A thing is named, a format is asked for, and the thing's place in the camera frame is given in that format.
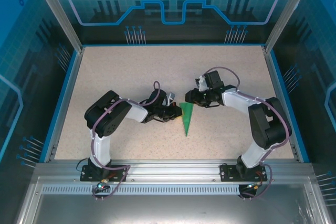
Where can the green paper sheet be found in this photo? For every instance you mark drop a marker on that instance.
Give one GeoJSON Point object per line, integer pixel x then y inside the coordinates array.
{"type": "Point", "coordinates": [188, 116]}

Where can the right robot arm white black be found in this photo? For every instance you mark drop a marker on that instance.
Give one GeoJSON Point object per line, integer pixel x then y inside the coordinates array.
{"type": "Point", "coordinates": [267, 127]}

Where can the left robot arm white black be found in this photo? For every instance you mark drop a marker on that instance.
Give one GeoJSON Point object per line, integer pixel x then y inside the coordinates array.
{"type": "Point", "coordinates": [110, 119]}

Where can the brushed metal tray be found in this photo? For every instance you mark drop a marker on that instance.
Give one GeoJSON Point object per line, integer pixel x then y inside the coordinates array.
{"type": "Point", "coordinates": [170, 208]}

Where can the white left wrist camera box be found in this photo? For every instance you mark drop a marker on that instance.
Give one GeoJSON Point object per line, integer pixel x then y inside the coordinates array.
{"type": "Point", "coordinates": [171, 98]}

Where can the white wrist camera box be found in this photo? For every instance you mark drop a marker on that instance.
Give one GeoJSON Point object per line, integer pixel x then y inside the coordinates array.
{"type": "Point", "coordinates": [171, 98]}
{"type": "Point", "coordinates": [201, 83]}

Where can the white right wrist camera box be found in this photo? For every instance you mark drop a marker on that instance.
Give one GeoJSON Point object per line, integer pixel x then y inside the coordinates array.
{"type": "Point", "coordinates": [201, 83]}

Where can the aluminium mounting rail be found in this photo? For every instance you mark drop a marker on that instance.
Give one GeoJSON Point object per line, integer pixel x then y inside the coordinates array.
{"type": "Point", "coordinates": [173, 169]}

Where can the aluminium side rail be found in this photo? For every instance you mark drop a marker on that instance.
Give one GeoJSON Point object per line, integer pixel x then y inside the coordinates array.
{"type": "Point", "coordinates": [279, 95]}
{"type": "Point", "coordinates": [67, 98]}

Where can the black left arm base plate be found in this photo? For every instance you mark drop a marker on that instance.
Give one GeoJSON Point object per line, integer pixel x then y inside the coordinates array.
{"type": "Point", "coordinates": [118, 174]}

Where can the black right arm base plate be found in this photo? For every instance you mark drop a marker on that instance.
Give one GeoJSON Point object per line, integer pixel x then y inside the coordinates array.
{"type": "Point", "coordinates": [228, 172]}

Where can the aluminium frame post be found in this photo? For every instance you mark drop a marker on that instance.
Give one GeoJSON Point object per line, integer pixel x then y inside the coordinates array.
{"type": "Point", "coordinates": [60, 16]}
{"type": "Point", "coordinates": [286, 16]}

